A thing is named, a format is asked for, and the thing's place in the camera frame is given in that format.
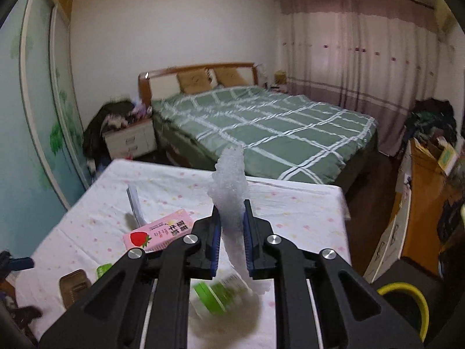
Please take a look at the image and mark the green plastic bottle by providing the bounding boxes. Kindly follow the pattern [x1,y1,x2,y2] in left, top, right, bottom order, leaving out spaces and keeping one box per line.
[192,274,255,315]

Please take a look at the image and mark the pile of dark clothes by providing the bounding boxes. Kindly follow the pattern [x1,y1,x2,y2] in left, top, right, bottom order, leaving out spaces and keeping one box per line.
[403,98,457,153]

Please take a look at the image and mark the white dotted tablecloth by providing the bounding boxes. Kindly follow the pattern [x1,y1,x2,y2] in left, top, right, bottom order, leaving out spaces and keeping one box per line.
[16,158,353,349]

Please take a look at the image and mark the brown pillow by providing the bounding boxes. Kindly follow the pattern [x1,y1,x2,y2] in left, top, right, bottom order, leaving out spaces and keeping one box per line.
[176,68,213,94]
[212,67,248,87]

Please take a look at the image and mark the wooden bed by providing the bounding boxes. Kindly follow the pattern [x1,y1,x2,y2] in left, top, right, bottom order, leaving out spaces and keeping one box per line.
[137,62,378,193]

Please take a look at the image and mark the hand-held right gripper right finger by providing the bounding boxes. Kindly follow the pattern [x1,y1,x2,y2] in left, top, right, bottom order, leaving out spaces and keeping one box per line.
[243,199,425,349]

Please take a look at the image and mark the white crinkled plastic wrap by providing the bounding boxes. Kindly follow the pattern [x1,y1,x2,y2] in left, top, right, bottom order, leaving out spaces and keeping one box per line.
[207,146,271,297]

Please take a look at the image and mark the open cardboard box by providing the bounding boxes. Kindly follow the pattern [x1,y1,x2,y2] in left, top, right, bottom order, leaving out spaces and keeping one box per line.
[414,136,458,175]

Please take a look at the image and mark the yellow-rimmed dark trash bin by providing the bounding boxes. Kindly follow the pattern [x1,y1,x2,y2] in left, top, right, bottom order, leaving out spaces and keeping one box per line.
[376,282,431,349]

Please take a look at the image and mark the pink and white curtain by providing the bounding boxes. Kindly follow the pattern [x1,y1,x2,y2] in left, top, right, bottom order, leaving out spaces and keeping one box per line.
[274,0,442,157]

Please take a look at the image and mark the green plaid quilt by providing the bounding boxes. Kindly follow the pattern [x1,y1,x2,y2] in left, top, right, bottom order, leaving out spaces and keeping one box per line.
[151,85,378,186]

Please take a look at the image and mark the drink carton with flap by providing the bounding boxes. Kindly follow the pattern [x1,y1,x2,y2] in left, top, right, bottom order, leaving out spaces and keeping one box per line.
[123,185,196,254]

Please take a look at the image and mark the white nightstand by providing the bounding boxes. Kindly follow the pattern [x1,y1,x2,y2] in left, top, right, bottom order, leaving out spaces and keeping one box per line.
[103,117,158,161]

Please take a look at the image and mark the brown plastic tray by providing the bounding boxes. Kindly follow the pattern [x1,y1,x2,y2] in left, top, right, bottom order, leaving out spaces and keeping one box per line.
[59,269,91,311]

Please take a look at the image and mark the wall air conditioner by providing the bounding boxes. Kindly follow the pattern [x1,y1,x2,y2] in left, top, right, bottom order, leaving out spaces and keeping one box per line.
[433,5,456,35]

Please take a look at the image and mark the sliding wardrobe doors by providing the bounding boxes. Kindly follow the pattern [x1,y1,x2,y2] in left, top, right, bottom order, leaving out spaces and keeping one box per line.
[0,0,95,259]

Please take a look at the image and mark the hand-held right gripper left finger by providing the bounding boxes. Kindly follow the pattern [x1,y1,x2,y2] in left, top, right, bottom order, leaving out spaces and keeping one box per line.
[38,209,222,349]

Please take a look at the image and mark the pile of small clothes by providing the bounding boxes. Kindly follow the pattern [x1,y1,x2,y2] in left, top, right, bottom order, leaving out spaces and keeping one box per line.
[103,104,153,131]

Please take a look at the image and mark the dark jacket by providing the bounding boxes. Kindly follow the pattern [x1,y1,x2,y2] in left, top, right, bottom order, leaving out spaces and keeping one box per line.
[82,99,135,168]

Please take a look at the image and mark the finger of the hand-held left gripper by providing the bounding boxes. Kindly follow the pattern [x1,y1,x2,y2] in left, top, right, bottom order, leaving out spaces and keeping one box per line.
[0,250,34,280]

